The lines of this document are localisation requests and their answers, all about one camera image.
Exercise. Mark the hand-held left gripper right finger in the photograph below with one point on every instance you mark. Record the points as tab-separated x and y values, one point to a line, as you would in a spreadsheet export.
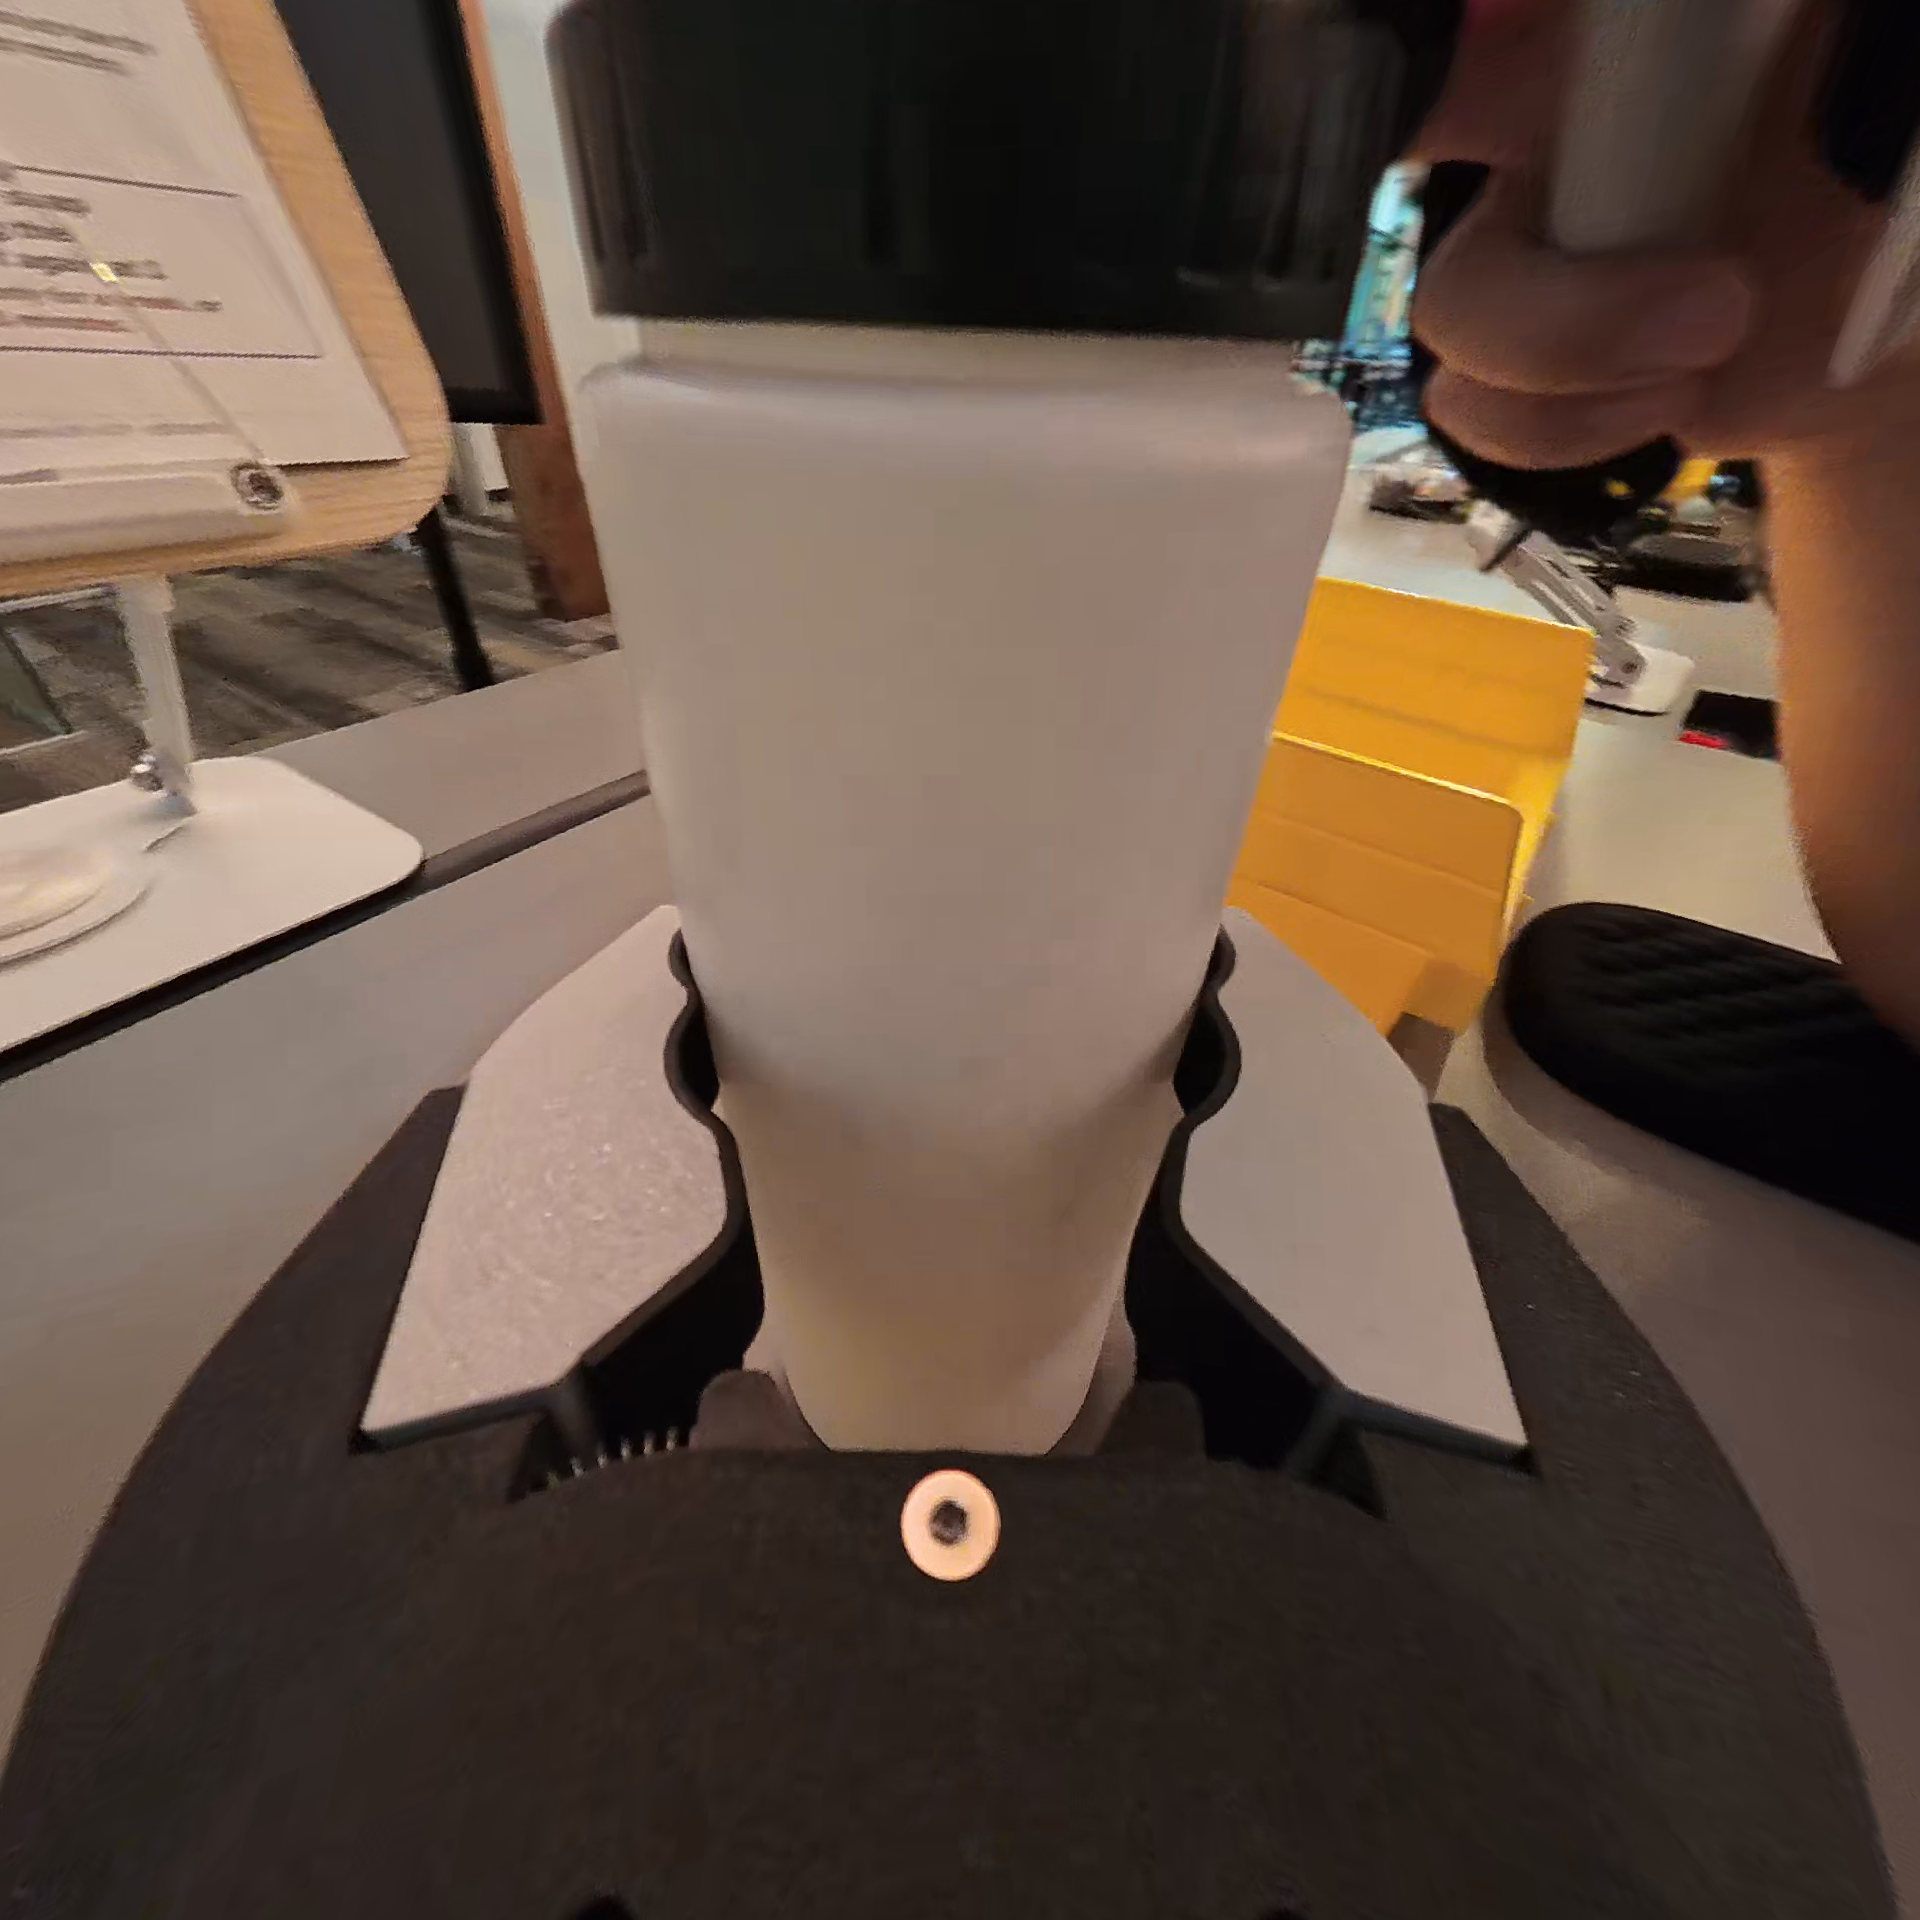
1349	1246

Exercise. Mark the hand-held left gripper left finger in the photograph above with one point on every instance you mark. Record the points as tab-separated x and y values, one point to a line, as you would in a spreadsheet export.
541	1246

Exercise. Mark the yellow plastic bin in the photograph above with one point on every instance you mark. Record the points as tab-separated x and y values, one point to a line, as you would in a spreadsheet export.
1409	780

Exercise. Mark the white plastic bottle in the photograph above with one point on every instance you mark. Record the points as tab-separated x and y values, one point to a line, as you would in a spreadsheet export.
960	751

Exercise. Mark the black bottle lid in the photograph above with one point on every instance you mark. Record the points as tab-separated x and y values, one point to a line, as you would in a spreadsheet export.
975	150

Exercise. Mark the person's right hand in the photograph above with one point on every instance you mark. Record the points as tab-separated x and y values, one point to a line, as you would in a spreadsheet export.
1620	347

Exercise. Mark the black wrist rest pad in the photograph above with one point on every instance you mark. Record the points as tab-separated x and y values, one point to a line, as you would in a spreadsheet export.
1696	1037
1696	567

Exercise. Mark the white metal desk stand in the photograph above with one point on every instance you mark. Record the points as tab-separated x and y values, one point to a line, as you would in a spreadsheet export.
1628	659

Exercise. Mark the small black desk device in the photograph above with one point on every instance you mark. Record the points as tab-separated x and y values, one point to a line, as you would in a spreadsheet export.
1726	719

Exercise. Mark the wooden document board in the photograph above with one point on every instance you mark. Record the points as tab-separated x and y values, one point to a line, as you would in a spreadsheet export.
361	301

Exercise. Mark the brown wooden post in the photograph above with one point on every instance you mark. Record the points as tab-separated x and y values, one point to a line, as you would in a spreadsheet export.
556	511

